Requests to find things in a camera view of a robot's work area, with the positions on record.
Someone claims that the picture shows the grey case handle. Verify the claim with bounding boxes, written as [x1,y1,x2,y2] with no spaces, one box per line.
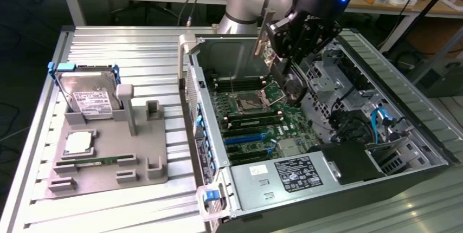
[179,34,203,55]
[195,185,231,222]

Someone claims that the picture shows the black office chair base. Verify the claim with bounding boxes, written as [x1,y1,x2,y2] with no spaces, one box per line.
[108,0,182,25]

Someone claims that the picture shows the cluttered wooden desk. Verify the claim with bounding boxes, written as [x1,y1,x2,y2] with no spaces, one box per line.
[343,0,463,52]

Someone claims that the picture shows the silver CPU chip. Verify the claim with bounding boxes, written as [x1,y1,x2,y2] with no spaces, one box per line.
[64,132,96,155]

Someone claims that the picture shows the graphics card with metal bracket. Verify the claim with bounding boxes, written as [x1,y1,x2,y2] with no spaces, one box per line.
[254,8,310,108]

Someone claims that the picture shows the dark floor cabinet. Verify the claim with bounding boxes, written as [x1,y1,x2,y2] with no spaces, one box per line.
[426,62,463,98]

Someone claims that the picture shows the black plastic shroud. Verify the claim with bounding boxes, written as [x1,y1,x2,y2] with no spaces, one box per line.
[322,143,387,185]

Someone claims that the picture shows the black open PC case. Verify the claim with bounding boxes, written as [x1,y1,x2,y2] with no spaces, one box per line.
[178,34,452,233]

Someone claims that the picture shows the black RAM slot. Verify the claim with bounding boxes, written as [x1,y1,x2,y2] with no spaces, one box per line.
[222,109,283,121]
[214,82,264,91]
[212,77,264,85]

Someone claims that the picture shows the blue wire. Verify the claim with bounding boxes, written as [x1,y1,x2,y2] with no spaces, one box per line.
[371,107,390,144]

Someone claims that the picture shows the grey parts rack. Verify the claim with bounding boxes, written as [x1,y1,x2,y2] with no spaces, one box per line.
[44,83,170,200]

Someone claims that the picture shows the green RAM stick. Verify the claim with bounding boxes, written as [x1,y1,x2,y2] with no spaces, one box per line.
[56,156,134,167]

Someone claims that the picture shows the grey power supply unit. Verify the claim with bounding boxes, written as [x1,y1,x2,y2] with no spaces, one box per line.
[220,150,344,213]

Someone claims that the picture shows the CPU socket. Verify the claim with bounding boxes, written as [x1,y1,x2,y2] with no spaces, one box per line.
[235,92,267,114]

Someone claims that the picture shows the silver chipset heat sink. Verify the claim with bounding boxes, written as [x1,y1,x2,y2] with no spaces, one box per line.
[278,139,303,155]

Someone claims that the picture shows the grey vented drive caddy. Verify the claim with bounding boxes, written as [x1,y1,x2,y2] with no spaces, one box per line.
[364,137,414,177]

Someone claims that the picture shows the blue expansion slot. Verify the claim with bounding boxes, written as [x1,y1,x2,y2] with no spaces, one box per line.
[223,133,263,144]

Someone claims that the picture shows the black power wire bundle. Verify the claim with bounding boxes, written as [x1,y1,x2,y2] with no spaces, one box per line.
[330,110,371,143]

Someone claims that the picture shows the black expansion slot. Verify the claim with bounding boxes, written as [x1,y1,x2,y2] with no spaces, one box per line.
[226,143,271,154]
[230,150,274,163]

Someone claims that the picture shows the hard disk with blue bracket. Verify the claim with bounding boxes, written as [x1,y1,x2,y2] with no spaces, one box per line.
[46,62,123,121]

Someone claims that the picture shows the metal socket cover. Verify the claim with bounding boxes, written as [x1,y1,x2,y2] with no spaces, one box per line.
[260,79,288,106]

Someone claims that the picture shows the metal disk bay cage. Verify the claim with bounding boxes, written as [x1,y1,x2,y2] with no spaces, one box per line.
[302,59,366,141]

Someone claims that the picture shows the green motherboard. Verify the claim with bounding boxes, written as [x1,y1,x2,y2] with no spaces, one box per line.
[208,74,323,163]

